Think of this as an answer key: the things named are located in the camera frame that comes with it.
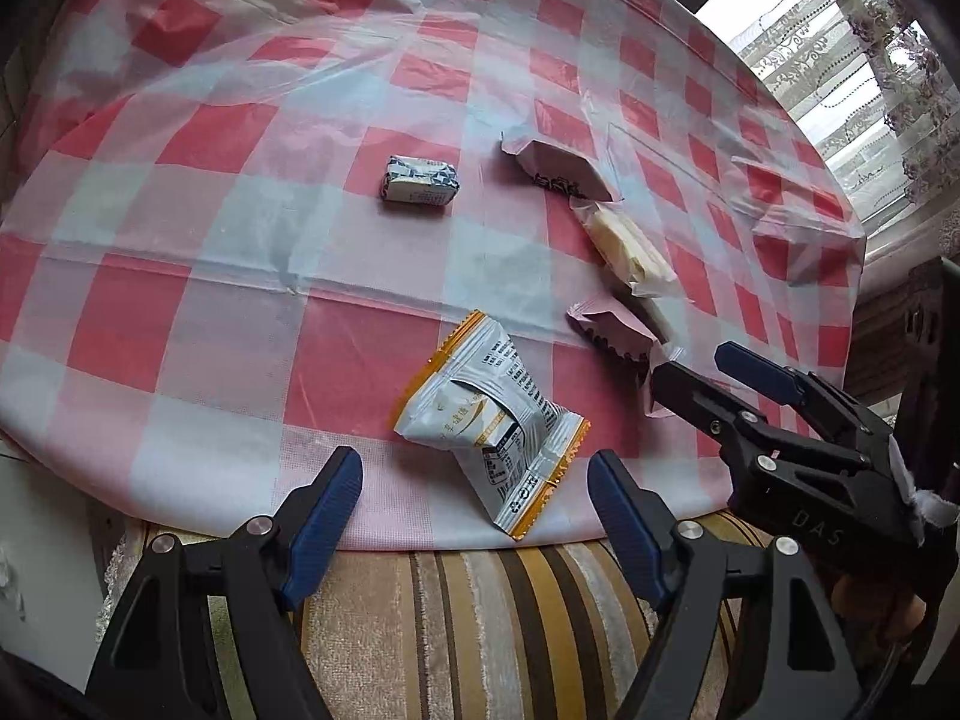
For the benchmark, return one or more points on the white lace curtain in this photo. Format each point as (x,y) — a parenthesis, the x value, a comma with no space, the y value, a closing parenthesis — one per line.
(840,67)

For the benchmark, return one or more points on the red white checked tablecloth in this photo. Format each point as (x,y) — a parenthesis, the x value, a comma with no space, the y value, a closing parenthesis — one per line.
(187,315)

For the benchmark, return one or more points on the clear wrapped yellow cake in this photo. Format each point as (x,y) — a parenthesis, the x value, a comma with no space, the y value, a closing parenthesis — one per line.
(626,251)

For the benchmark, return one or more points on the white orange snack packet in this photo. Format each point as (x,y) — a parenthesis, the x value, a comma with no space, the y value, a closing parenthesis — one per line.
(480,405)

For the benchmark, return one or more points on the pink snack packet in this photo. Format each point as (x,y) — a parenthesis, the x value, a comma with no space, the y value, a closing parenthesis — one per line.
(611,330)
(559,169)

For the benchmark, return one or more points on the blue white patterned snack packet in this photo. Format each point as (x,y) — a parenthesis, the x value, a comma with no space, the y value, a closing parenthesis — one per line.
(416,181)

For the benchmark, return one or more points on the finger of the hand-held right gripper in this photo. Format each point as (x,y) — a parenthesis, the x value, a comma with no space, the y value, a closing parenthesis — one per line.
(757,373)
(694,394)

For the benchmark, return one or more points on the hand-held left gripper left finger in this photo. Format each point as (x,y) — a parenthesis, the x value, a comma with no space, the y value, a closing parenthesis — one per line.
(326,517)

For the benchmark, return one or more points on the striped brown cushion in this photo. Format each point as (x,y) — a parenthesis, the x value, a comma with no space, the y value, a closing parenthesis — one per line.
(465,615)

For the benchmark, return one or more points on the dark wooden furniture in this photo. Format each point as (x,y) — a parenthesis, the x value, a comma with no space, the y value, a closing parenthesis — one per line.
(922,315)

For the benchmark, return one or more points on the person's right hand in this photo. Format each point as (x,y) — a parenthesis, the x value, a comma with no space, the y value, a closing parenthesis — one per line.
(862,591)

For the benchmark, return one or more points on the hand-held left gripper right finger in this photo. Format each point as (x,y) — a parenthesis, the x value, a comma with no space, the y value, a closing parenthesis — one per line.
(622,525)

